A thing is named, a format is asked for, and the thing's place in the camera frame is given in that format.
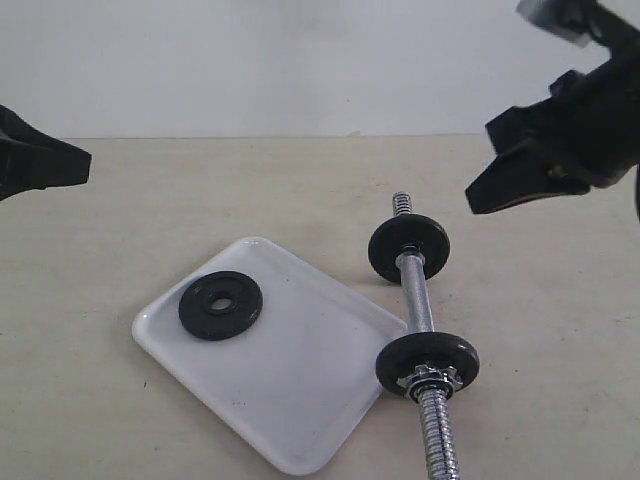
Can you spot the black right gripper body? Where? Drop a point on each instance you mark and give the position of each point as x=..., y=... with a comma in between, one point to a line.
x=593, y=117

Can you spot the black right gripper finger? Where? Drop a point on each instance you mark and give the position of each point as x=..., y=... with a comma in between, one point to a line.
x=522, y=175

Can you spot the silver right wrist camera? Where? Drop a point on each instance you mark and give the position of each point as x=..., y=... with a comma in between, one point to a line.
x=566, y=20

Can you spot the chrome star collar nut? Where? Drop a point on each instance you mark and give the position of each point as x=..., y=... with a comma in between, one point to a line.
x=425, y=378

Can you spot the white plastic tray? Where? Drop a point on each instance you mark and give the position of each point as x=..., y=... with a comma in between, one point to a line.
x=296, y=383

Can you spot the black weight plate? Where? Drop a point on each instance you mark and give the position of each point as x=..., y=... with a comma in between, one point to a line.
x=220, y=305
x=445, y=351
x=408, y=233

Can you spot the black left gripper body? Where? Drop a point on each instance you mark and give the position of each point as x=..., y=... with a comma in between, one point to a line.
x=32, y=160

